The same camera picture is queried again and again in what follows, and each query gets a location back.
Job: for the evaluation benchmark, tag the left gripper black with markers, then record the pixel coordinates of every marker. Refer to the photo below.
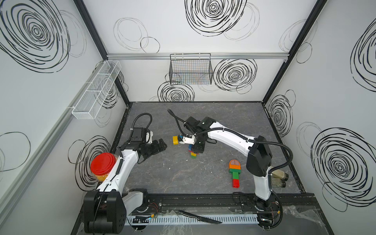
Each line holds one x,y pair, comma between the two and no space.
156,148

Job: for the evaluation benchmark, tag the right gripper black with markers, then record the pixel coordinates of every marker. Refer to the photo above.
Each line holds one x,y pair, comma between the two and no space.
197,150

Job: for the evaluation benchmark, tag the orange long lego brick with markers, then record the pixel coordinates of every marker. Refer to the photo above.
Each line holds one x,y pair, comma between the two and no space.
235,167

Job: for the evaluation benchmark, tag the orange half-round lego piece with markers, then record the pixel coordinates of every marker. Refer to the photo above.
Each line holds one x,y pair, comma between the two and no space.
234,163

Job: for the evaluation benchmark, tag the red small lego brick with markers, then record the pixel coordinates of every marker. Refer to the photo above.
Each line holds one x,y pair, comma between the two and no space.
236,183

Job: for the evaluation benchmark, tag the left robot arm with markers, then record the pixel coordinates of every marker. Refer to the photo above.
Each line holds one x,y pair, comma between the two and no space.
105,210

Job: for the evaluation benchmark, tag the red-lidded jar yellow contents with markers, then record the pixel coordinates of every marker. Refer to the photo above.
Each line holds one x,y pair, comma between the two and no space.
102,165

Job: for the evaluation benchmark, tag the black knife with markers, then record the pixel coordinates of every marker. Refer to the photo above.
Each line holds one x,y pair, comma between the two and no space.
199,218

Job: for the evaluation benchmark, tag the glass jar green contents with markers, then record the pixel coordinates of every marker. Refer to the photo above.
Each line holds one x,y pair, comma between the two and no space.
278,183

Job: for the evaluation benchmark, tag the glass bottle tan lid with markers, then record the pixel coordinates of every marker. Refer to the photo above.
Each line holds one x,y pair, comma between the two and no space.
280,175

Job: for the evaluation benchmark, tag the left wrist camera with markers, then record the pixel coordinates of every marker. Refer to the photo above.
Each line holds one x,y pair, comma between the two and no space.
149,136

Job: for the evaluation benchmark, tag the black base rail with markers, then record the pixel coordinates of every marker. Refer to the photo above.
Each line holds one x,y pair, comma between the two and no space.
248,202

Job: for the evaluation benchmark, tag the white slotted cable duct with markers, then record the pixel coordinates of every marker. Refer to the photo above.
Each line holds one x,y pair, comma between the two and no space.
177,219

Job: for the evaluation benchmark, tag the black wire basket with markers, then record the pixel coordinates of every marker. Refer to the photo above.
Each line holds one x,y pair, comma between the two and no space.
190,69

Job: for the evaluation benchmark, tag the clear plastic wall shelf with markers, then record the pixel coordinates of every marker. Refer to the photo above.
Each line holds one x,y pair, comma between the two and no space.
98,89

